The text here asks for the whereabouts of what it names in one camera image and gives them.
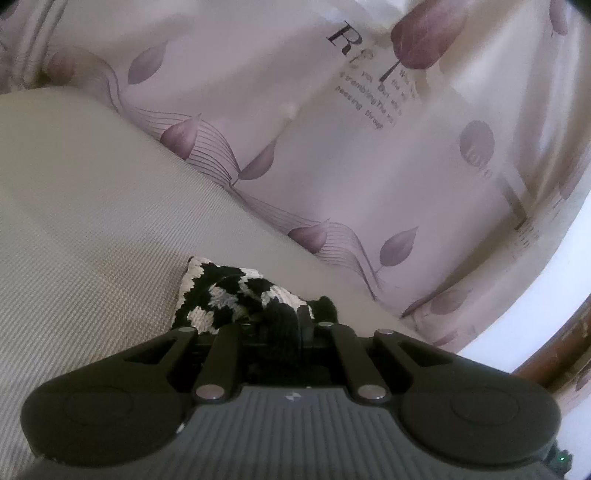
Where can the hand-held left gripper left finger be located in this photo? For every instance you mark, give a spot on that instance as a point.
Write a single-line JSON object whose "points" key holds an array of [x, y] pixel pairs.
{"points": [[227, 342]]}

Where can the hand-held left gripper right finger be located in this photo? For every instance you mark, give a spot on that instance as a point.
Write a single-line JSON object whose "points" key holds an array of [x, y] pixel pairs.
{"points": [[339, 342]]}

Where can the black and white striped cardigan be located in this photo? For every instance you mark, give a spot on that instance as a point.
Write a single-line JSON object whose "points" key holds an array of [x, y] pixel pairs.
{"points": [[221, 295]]}

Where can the grey woven table cover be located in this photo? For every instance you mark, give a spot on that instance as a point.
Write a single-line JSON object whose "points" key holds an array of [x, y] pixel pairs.
{"points": [[92, 221]]}

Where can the pink leaf print curtain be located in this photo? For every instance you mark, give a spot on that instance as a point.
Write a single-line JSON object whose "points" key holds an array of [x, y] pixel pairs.
{"points": [[369, 161]]}

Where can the brown wooden door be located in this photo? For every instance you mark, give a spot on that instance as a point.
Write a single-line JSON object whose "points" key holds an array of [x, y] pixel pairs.
{"points": [[561, 350]]}

